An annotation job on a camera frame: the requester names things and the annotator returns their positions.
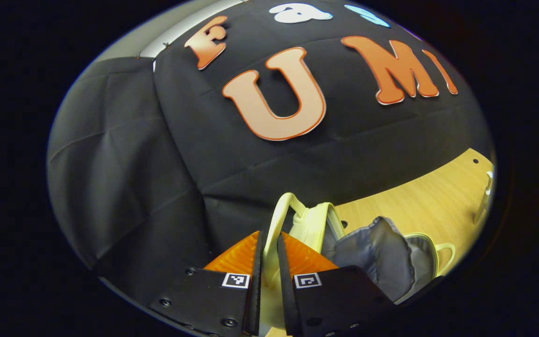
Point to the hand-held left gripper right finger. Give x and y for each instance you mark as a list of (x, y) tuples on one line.
[(288, 290)]

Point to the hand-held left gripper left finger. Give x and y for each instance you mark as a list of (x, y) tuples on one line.
[(246, 290)]

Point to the white squeeze tube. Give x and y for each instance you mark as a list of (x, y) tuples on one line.
[(484, 201)]

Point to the black backdrop cloth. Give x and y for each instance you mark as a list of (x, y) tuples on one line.
[(157, 164)]

